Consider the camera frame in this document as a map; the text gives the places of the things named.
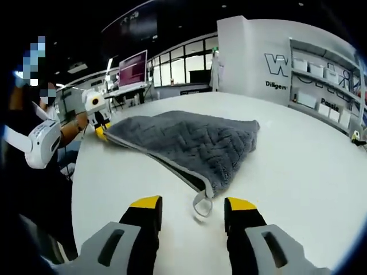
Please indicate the row of white storage bins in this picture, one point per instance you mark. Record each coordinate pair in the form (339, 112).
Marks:
(306, 100)

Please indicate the grey metal shelf rack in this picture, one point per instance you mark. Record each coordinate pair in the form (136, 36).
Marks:
(357, 86)

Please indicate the purple screen monitor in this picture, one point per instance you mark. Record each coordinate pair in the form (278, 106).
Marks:
(133, 70)

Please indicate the yellow black device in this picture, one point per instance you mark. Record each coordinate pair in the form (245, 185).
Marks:
(357, 138)

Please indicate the white coat on stand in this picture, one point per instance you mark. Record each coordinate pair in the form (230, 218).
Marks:
(215, 71)

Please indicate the white worn device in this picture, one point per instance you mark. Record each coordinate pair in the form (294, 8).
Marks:
(43, 143)

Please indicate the large dark overhead screen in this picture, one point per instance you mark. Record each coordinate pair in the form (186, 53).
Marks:
(134, 28)

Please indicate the grey towel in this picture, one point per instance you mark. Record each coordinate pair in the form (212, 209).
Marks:
(195, 140)

